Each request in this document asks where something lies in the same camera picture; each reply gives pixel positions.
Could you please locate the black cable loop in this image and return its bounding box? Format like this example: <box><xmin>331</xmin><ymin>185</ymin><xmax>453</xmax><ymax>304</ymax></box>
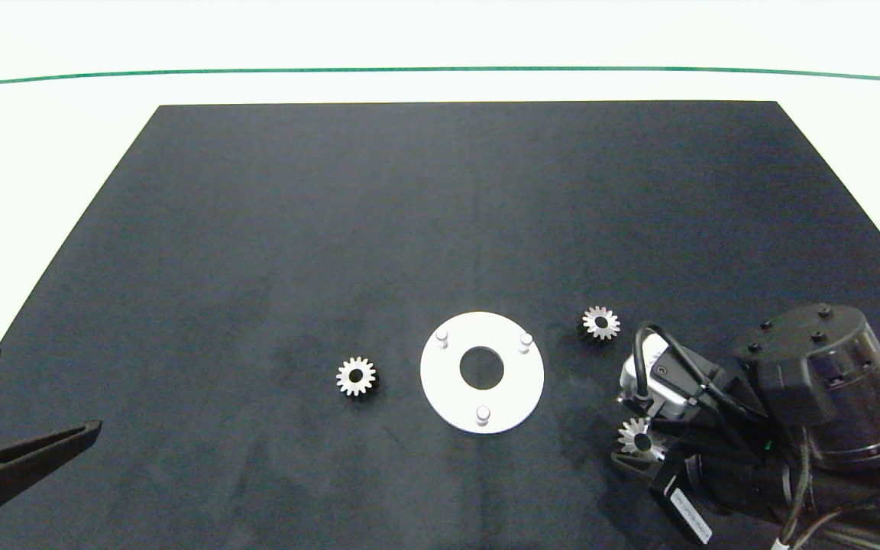
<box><xmin>632</xmin><ymin>324</ymin><xmax>769</xmax><ymax>422</ymax></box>

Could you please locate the dark mat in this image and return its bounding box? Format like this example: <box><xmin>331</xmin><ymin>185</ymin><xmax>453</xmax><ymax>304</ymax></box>
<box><xmin>0</xmin><ymin>101</ymin><xmax>880</xmax><ymax>550</ymax></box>

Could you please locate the silver boxy wrist camera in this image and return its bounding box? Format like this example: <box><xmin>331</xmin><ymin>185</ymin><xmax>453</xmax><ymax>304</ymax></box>
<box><xmin>620</xmin><ymin>353</ymin><xmax>704</xmax><ymax>419</ymax></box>

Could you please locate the small steel gear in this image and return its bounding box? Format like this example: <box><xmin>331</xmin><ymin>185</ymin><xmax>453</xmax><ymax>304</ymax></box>
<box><xmin>336</xmin><ymin>357</ymin><xmax>378</xmax><ymax>398</ymax></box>
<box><xmin>582</xmin><ymin>306</ymin><xmax>622</xmax><ymax>341</ymax></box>
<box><xmin>617</xmin><ymin>417</ymin><xmax>666</xmax><ymax>461</ymax></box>

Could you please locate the thin green tape line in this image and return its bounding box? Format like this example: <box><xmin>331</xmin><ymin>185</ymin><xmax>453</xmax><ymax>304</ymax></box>
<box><xmin>0</xmin><ymin>66</ymin><xmax>880</xmax><ymax>90</ymax></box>

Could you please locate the round white pin plate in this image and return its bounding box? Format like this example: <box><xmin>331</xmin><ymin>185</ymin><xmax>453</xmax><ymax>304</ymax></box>
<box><xmin>419</xmin><ymin>311</ymin><xmax>545</xmax><ymax>435</ymax></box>

